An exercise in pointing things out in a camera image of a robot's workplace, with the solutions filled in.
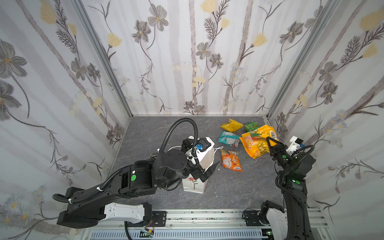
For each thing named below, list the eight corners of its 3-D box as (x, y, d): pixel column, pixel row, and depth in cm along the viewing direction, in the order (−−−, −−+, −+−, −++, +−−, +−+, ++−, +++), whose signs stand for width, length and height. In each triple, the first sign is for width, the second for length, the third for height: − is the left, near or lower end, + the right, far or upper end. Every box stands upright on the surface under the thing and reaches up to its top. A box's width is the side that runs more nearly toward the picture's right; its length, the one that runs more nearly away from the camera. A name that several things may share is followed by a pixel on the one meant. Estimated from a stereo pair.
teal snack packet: (217, 142, 105) (218, 139, 102) (222, 131, 112) (223, 128, 108) (236, 149, 102) (238, 146, 99) (240, 137, 108) (241, 134, 105)
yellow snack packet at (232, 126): (221, 129, 115) (222, 123, 110) (227, 122, 119) (229, 116, 114) (234, 136, 110) (236, 131, 105) (240, 129, 115) (242, 124, 110)
